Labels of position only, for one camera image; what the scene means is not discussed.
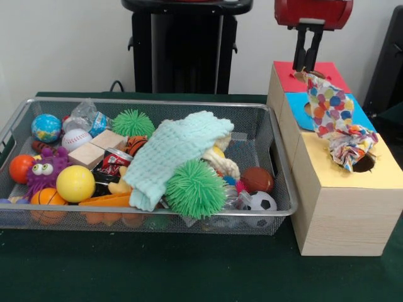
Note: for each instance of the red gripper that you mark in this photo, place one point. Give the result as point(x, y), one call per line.
point(315, 11)

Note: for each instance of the colourful polka dot cloth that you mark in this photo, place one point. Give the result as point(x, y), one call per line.
point(330, 110)

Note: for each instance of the light blue cloth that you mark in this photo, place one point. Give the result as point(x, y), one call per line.
point(170, 151)

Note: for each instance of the green spiky rubber ball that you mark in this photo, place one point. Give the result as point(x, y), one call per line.
point(195, 188)
point(133, 123)

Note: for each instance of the wooden box with three holes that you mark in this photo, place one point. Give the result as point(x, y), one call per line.
point(340, 220)

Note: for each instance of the silver mesh bin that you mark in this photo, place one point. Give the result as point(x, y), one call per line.
point(157, 217)

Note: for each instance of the black upright panel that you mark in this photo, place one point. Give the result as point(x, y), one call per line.
point(387, 63)

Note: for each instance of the cream knitted cloth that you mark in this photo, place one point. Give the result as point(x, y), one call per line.
point(226, 163)

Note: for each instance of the brown toy football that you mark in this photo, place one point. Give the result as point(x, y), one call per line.
point(257, 180)

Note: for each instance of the black and white soccer ball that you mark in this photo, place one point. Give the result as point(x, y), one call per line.
point(261, 203)

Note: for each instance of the white toy baseball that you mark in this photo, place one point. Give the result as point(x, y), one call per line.
point(76, 140)

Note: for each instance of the dark green table cloth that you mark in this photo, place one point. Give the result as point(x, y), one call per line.
point(157, 270)

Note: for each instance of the yellow smooth ball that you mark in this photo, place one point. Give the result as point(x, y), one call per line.
point(75, 184)

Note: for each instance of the blue globe ball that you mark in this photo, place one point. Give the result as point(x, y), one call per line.
point(46, 128)

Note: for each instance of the purple furry monster toy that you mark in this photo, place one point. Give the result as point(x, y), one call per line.
point(45, 171)

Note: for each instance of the orange toy basketball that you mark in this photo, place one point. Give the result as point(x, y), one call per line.
point(48, 197)

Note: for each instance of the red orange ball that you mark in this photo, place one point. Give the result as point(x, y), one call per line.
point(20, 168)

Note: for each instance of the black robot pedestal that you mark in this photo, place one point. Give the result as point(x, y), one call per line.
point(185, 47)

